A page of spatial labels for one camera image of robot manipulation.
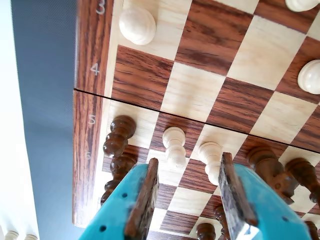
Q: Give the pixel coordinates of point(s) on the small light wooden piece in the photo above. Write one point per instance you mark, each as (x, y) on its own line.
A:
(11, 235)
(31, 237)

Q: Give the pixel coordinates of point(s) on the dark wooden queen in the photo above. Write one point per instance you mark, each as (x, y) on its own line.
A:
(313, 230)

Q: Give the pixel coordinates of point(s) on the dark wooden bishop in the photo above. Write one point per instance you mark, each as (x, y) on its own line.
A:
(302, 175)
(120, 172)

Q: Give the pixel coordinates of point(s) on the dark grey textured mat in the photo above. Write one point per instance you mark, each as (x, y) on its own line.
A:
(50, 100)

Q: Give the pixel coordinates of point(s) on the light wooden pawn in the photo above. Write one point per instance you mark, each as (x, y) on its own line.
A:
(175, 147)
(310, 76)
(137, 25)
(211, 162)
(300, 3)

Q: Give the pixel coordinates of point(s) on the dark wooden knight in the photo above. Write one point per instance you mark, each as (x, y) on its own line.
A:
(270, 170)

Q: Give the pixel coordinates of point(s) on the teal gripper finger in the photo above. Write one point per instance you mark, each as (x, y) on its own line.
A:
(117, 212)
(262, 212)

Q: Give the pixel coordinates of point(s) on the dark wooden king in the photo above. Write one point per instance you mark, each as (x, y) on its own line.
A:
(206, 231)

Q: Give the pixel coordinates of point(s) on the dark wooden pawn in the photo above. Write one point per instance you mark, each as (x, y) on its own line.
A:
(120, 135)
(220, 217)

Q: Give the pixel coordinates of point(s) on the wooden folding chessboard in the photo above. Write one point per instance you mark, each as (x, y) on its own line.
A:
(200, 87)

